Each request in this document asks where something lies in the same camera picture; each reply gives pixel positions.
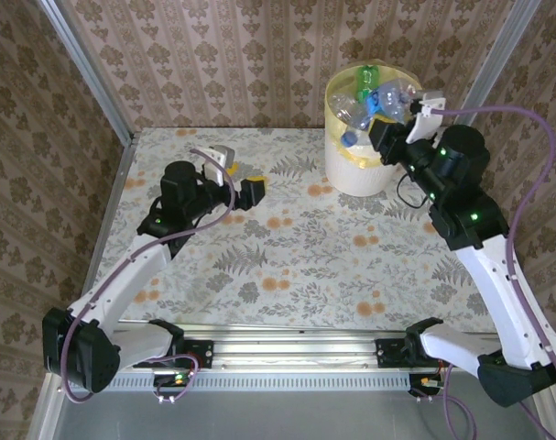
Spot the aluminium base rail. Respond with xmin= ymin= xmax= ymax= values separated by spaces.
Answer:
xmin=176 ymin=323 xmax=416 ymax=371

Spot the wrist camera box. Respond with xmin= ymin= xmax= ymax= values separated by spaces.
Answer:
xmin=405 ymin=89 xmax=446 ymax=144
xmin=202 ymin=144 xmax=238 ymax=187

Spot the white plastic bin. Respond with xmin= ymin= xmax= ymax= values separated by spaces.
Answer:
xmin=324 ymin=63 xmax=428 ymax=197

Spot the green plastic bottle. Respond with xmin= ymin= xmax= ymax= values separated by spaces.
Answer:
xmin=354 ymin=64 xmax=381 ymax=103

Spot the left base wiring bundle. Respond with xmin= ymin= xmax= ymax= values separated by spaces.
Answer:
xmin=152 ymin=361 xmax=197 ymax=405

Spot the thin purple base cable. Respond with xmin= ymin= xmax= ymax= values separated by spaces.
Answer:
xmin=435 ymin=366 xmax=478 ymax=440

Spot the grey metal platform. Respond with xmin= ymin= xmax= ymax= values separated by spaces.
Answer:
xmin=27 ymin=370 xmax=556 ymax=440

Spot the aluminium frame post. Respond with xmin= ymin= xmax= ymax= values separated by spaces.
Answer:
xmin=460 ymin=0 xmax=542 ymax=130
xmin=38 ymin=0 xmax=140 ymax=147

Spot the yellow plastic bin liner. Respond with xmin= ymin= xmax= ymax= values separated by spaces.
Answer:
xmin=325 ymin=63 xmax=428 ymax=169

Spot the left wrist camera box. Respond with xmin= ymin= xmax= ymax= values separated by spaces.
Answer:
xmin=202 ymin=144 xmax=238 ymax=187

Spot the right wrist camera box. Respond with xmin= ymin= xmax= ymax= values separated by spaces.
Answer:
xmin=405 ymin=89 xmax=446 ymax=144

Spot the aluminium table edge rail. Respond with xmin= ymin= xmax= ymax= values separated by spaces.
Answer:
xmin=75 ymin=137 xmax=139 ymax=322

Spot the slotted grey cable duct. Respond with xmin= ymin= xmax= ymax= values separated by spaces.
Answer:
xmin=66 ymin=369 xmax=414 ymax=391

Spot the thin black cable loop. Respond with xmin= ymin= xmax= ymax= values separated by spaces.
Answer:
xmin=396 ymin=171 xmax=433 ymax=211

